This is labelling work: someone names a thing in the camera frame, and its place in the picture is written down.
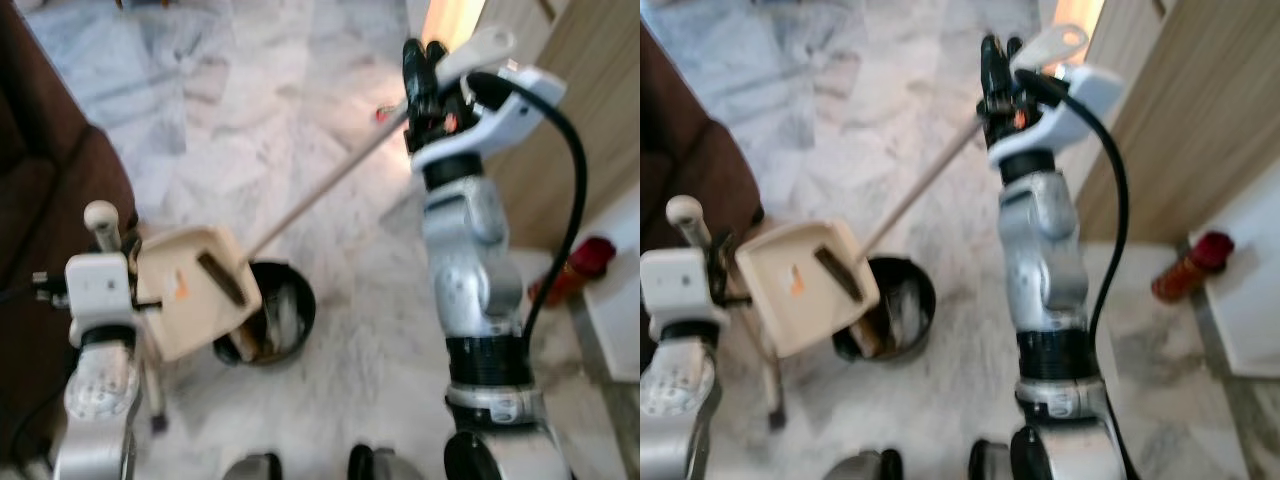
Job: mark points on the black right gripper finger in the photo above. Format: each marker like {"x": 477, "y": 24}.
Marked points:
{"x": 991, "y": 65}
{"x": 1012, "y": 62}
{"x": 435, "y": 65}
{"x": 412, "y": 70}

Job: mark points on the dark brown stick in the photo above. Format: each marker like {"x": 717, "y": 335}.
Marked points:
{"x": 222, "y": 278}
{"x": 840, "y": 273}

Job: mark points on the brass cylinder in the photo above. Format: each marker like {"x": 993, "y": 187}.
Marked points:
{"x": 247, "y": 343}
{"x": 868, "y": 340}

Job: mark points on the dark brown sofa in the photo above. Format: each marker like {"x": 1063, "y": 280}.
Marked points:
{"x": 690, "y": 150}
{"x": 50, "y": 180}

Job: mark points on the white cabinet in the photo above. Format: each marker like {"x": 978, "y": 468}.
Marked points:
{"x": 620, "y": 290}
{"x": 1250, "y": 280}

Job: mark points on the red bottle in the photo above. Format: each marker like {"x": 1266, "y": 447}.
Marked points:
{"x": 1195, "y": 265}
{"x": 580, "y": 265}

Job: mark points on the light wooden door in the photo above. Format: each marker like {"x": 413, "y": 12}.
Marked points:
{"x": 590, "y": 100}
{"x": 1200, "y": 100}

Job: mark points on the black round waste bin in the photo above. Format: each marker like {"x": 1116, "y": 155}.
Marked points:
{"x": 295, "y": 310}
{"x": 915, "y": 300}

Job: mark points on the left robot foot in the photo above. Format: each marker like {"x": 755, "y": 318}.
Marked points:
{"x": 252, "y": 467}
{"x": 868, "y": 466}

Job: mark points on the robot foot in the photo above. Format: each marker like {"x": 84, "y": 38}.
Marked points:
{"x": 868, "y": 466}
{"x": 252, "y": 467}
{"x": 372, "y": 464}
{"x": 988, "y": 462}

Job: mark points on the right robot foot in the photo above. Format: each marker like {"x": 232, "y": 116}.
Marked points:
{"x": 988, "y": 462}
{"x": 372, "y": 464}

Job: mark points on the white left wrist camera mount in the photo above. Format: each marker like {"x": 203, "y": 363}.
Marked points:
{"x": 680, "y": 285}
{"x": 98, "y": 290}

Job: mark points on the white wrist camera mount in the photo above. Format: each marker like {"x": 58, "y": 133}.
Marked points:
{"x": 1075, "y": 105}
{"x": 510, "y": 110}
{"x": 98, "y": 290}
{"x": 680, "y": 285}

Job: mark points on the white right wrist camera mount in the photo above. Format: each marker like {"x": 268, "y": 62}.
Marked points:
{"x": 1075, "y": 105}
{"x": 510, "y": 110}

